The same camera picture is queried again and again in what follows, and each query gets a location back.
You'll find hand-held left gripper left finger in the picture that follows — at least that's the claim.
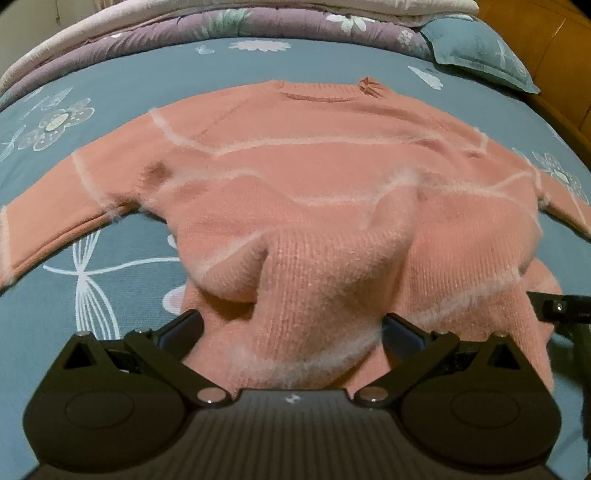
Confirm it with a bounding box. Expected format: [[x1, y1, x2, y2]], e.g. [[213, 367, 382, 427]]
[[58, 310, 230, 409]]

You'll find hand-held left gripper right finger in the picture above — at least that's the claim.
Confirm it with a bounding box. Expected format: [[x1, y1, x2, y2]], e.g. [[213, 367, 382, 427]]
[[353, 314, 540, 409]]

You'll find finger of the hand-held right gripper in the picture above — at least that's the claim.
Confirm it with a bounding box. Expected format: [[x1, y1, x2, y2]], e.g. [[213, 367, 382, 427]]
[[526, 291, 591, 325]]

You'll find pink striped knit sweater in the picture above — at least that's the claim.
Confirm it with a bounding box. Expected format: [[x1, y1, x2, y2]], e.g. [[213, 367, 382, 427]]
[[0, 78, 591, 393]]

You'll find blue floral bed sheet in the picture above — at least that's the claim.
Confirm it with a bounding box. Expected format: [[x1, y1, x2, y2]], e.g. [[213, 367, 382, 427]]
[[0, 34, 591, 462]]

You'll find wooden headboard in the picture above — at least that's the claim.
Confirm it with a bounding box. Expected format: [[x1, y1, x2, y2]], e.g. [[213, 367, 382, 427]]
[[475, 0, 591, 171]]

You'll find blue floral pillow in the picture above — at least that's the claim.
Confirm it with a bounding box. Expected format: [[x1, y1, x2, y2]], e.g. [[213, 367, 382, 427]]
[[419, 16, 541, 95]]

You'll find purple floral quilt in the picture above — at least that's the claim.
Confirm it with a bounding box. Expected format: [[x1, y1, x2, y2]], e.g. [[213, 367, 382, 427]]
[[0, 4, 435, 109]]

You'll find pale pink floral quilt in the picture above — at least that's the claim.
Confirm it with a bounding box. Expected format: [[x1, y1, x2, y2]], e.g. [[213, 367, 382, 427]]
[[0, 0, 478, 88]]

